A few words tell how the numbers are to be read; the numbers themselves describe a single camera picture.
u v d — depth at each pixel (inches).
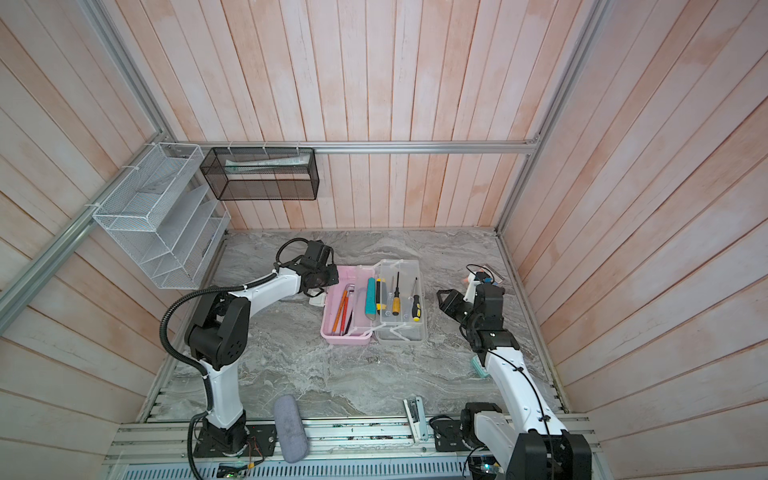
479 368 33.0
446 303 29.1
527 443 15.6
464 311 28.1
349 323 36.8
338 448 28.8
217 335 20.4
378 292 36.7
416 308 33.0
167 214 28.9
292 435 28.2
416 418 29.5
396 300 33.8
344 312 37.7
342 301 38.8
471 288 29.4
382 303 33.7
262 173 42.1
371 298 36.2
